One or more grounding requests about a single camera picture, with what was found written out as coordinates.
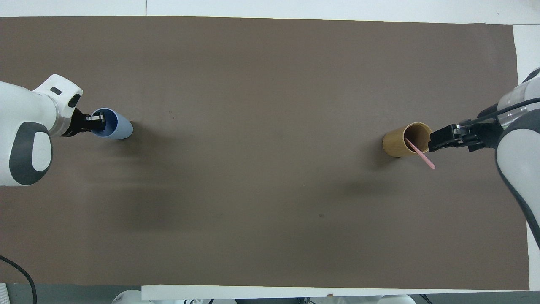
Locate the pink chopstick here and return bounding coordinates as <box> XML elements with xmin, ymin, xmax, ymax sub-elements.
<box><xmin>405</xmin><ymin>138</ymin><xmax>436</xmax><ymax>170</ymax></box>

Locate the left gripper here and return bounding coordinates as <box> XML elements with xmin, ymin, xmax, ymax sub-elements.
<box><xmin>62</xmin><ymin>108</ymin><xmax>88</xmax><ymax>138</ymax></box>

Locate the blue cup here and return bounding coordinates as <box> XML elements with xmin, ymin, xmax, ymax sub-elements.
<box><xmin>91</xmin><ymin>108</ymin><xmax>134</xmax><ymax>140</ymax></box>

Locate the brown wooden cup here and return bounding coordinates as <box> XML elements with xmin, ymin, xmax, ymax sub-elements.
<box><xmin>382</xmin><ymin>122</ymin><xmax>433</xmax><ymax>158</ymax></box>

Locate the black cable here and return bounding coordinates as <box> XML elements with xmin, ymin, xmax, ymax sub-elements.
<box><xmin>476</xmin><ymin>98</ymin><xmax>540</xmax><ymax>119</ymax></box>
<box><xmin>0</xmin><ymin>255</ymin><xmax>38</xmax><ymax>304</ymax></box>

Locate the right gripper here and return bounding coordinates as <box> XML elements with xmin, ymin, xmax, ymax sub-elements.
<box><xmin>464</xmin><ymin>119</ymin><xmax>505</xmax><ymax>152</ymax></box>

